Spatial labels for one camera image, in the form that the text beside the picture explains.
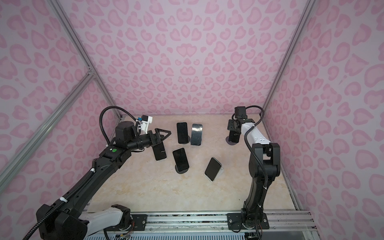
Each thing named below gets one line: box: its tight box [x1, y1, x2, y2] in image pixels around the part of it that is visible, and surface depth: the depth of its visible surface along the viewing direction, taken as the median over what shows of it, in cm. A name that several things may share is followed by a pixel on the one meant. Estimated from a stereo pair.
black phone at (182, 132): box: [176, 122, 189, 144], surface depth 100 cm
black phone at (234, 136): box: [228, 130, 242, 143], surface depth 100 cm
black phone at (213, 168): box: [204, 157, 222, 181], surface depth 85 cm
